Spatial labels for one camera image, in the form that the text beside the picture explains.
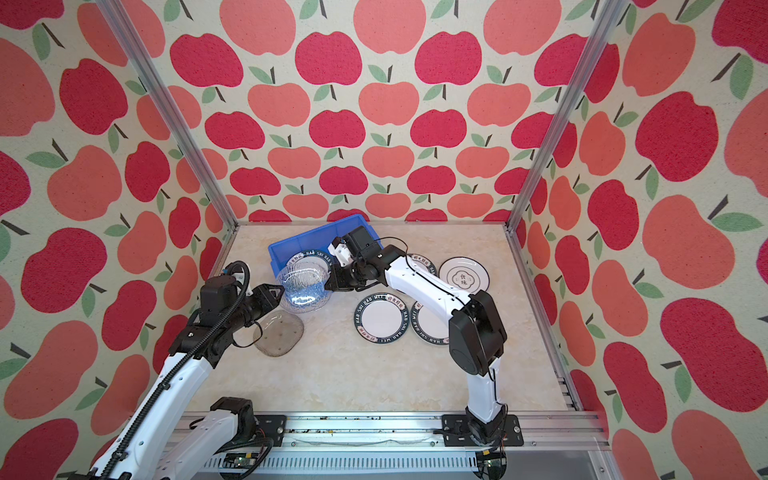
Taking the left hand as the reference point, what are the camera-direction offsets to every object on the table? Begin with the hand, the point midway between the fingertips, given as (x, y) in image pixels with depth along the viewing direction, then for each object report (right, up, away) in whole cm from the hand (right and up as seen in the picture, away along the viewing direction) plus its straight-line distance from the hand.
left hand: (286, 290), depth 77 cm
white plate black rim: (+55, +2, +28) cm, 61 cm away
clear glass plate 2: (-7, -15, +13) cm, 21 cm away
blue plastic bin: (0, +15, +31) cm, 34 cm away
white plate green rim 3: (-1, +5, +27) cm, 28 cm away
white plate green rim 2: (+40, -13, +16) cm, 45 cm away
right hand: (+11, +1, +4) cm, 12 cm away
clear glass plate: (+4, 0, +3) cm, 5 cm away
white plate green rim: (+25, -11, +15) cm, 31 cm away
